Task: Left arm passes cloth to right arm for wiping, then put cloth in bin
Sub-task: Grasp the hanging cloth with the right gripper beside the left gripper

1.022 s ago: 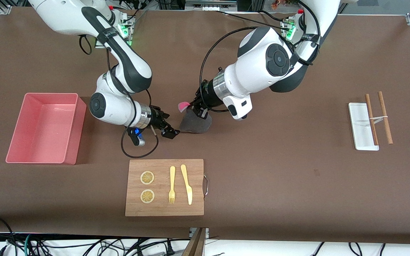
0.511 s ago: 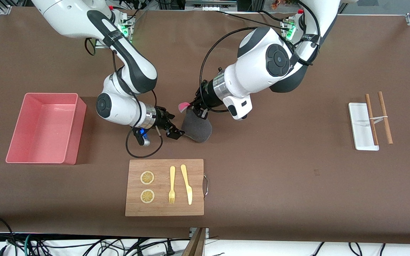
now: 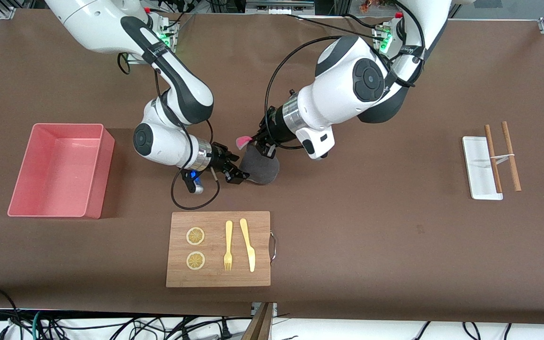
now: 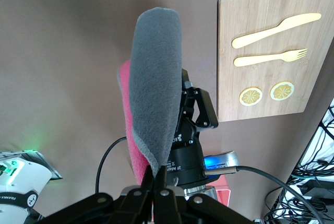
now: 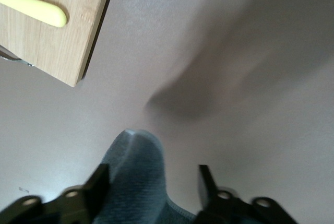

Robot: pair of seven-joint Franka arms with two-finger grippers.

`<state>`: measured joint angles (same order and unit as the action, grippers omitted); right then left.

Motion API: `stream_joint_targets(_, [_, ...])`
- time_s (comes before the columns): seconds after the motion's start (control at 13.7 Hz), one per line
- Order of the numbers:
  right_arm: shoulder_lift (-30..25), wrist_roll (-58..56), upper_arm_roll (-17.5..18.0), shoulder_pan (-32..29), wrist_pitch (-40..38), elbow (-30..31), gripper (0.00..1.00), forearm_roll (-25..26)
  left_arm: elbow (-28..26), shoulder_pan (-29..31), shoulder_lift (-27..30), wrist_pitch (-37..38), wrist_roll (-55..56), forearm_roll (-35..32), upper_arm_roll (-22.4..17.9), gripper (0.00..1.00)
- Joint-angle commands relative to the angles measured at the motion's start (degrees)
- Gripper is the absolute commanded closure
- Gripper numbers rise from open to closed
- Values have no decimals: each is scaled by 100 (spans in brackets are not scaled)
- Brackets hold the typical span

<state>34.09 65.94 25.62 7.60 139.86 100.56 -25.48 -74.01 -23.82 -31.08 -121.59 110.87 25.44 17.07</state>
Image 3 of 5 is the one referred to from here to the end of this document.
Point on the black power plug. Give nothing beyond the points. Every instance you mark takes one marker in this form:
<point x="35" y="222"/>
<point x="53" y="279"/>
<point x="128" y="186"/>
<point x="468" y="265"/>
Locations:
<point x="225" y="330"/>

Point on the small metal bracket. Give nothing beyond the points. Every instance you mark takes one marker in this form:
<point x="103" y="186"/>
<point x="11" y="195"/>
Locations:
<point x="274" y="309"/>

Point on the pink plastic bin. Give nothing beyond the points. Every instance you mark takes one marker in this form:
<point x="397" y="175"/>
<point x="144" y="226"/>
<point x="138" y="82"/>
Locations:
<point x="59" y="170"/>

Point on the yellow plastic knife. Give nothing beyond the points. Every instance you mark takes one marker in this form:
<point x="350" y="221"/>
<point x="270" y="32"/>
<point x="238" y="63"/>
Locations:
<point x="248" y="245"/>

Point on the grey and pink cloth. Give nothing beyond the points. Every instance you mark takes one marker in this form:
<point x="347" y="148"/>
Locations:
<point x="262" y="172"/>

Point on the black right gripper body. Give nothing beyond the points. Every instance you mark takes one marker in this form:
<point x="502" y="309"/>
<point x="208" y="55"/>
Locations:
<point x="220" y="159"/>

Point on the white rectangular tray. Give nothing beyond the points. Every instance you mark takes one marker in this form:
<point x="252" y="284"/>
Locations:
<point x="477" y="165"/>

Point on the lemon slice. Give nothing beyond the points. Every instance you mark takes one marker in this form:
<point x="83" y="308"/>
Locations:
<point x="195" y="236"/>
<point x="195" y="260"/>

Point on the brown wooden beam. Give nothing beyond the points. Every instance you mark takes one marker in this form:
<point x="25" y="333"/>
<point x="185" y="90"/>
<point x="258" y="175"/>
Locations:
<point x="260" y="326"/>

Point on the grey equipment box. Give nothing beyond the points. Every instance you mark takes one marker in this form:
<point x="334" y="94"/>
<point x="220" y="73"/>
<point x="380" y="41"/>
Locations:
<point x="279" y="7"/>

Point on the wooden cutting board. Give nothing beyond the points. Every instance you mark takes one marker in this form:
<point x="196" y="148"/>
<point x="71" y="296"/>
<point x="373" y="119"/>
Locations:
<point x="217" y="278"/>

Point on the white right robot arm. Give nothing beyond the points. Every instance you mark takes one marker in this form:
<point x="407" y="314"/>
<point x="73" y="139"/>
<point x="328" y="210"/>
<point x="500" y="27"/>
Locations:
<point x="177" y="85"/>

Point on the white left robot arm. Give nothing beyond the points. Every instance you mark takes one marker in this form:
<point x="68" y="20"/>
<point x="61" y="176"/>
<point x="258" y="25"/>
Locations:
<point x="347" y="94"/>

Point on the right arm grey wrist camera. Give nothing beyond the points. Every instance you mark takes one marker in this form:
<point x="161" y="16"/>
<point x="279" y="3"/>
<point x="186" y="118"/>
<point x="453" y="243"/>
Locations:
<point x="192" y="182"/>

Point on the yellow plastic fork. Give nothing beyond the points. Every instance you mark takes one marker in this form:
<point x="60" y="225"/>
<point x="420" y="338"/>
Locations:
<point x="228" y="236"/>

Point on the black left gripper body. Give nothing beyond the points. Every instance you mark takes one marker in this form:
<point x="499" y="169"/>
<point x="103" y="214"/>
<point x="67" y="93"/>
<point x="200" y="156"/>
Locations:
<point x="274" y="126"/>

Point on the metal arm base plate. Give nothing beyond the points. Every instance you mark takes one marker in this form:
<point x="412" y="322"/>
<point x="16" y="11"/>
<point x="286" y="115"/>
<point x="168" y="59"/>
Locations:
<point x="135" y="59"/>

